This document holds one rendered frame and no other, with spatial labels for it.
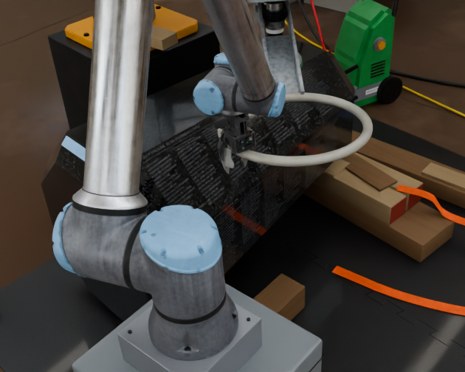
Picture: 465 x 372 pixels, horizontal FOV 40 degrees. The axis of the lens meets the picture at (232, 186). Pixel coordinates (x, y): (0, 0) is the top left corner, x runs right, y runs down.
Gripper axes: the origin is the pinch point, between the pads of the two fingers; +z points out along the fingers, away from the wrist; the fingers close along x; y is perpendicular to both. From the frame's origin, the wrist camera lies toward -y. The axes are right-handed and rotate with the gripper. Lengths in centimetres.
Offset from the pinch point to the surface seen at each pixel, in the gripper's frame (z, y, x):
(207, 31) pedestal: 4, -117, 58
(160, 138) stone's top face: 3.2, -35.5, -8.4
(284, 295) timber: 71, -6, 21
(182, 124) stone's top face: 2.9, -39.0, 2.2
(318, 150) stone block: 31, -32, 58
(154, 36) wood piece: -4, -108, 26
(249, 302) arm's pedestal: 3, 50, -28
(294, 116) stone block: 14, -35, 49
